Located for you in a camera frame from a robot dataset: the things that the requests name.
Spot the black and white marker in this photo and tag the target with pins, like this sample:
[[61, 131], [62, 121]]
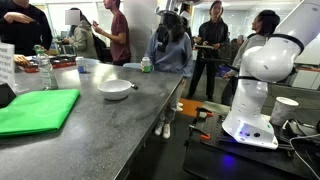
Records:
[[134, 86]]

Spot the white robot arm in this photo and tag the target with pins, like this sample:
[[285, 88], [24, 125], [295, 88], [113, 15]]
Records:
[[268, 63]]

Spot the white bowl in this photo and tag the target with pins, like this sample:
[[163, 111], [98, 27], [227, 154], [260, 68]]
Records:
[[115, 89]]

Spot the green and white can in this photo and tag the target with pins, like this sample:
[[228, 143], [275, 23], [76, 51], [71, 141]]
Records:
[[146, 64]]

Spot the person in blue sweatshirt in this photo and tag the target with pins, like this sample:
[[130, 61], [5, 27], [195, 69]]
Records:
[[169, 50]]

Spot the person in maroon shirt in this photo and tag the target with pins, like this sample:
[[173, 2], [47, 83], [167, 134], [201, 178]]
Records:
[[119, 36]]

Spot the person in black jacket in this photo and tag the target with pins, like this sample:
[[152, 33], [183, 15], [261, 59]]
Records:
[[213, 35]]

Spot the person in olive hoodie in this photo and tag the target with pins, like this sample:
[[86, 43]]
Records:
[[81, 37]]

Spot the clear plastic water bottle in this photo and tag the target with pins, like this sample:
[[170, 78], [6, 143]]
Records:
[[45, 69]]

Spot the green folded cloth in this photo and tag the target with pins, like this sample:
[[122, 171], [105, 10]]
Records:
[[37, 112]]

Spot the person in grey sweater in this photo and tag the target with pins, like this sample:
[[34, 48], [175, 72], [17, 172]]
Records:
[[263, 26]]

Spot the white paper cup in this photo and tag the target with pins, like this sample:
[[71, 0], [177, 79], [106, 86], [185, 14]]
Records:
[[282, 109]]

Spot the person in black top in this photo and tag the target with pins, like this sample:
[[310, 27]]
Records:
[[23, 25]]

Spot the black device on table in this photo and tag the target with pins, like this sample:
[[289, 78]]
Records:
[[7, 95]]

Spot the white paper sign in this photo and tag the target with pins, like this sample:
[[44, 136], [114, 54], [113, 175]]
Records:
[[7, 65]]

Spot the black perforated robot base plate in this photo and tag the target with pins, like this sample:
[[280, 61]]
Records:
[[213, 154]]

